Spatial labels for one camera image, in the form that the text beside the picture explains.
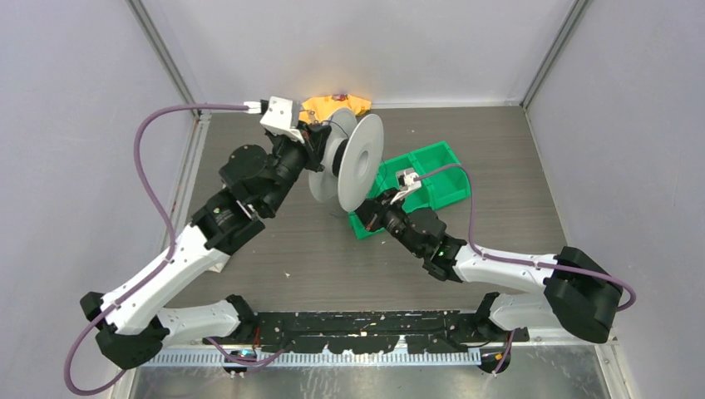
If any clear plastic cable spool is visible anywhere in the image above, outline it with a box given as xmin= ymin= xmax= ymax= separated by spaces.
xmin=308 ymin=109 xmax=384 ymax=212

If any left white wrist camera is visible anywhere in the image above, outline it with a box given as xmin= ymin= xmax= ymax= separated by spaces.
xmin=244 ymin=96 xmax=304 ymax=144

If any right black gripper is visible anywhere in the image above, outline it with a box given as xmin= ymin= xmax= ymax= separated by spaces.
xmin=349 ymin=187 xmax=425 ymax=258

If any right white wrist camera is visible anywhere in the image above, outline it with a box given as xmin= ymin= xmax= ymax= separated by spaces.
xmin=391 ymin=168 xmax=422 ymax=204

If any green three-compartment bin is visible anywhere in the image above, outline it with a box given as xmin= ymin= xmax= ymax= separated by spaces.
xmin=368 ymin=141 xmax=471 ymax=213

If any slotted metal rail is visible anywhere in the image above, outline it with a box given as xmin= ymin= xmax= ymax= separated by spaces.
xmin=145 ymin=347 xmax=481 ymax=367

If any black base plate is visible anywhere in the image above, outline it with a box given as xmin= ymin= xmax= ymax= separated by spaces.
xmin=215 ymin=310 xmax=509 ymax=354

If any yellow printed cloth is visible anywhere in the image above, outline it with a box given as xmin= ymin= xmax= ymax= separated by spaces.
xmin=298 ymin=94 xmax=372 ymax=123

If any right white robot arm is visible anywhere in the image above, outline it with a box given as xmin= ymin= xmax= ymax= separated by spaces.
xmin=355 ymin=189 xmax=624 ymax=343

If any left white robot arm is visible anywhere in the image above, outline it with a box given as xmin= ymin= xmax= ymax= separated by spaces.
xmin=80 ymin=122 xmax=332 ymax=370

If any white floral cloth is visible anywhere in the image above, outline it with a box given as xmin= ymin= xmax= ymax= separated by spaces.
xmin=208 ymin=258 xmax=229 ymax=273

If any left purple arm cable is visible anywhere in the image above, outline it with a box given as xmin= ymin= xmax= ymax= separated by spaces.
xmin=62 ymin=103 xmax=295 ymax=397

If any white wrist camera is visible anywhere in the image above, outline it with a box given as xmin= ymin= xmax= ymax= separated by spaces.
xmin=391 ymin=168 xmax=422 ymax=204
xmin=244 ymin=96 xmax=304 ymax=144

